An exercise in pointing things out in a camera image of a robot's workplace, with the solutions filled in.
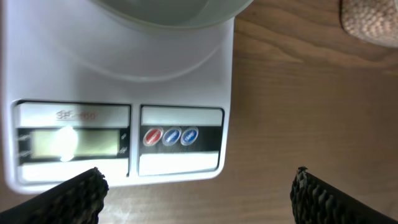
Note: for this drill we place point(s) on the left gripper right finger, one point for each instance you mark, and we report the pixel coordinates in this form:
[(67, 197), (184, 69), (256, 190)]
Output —
[(317, 202)]

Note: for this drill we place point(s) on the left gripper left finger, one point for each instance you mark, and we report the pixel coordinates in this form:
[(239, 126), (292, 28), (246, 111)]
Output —
[(77, 200)]

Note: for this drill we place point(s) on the white digital kitchen scale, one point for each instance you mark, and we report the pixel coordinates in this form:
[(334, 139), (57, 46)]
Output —
[(81, 89)]

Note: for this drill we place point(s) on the light grey bowl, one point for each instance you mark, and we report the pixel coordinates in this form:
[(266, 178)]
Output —
[(173, 14)]

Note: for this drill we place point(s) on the clear plastic container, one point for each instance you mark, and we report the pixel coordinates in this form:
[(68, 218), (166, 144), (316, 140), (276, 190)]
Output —
[(370, 21)]

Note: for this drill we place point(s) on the soybeans in container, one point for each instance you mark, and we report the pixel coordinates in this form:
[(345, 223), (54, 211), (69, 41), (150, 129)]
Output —
[(371, 17)]

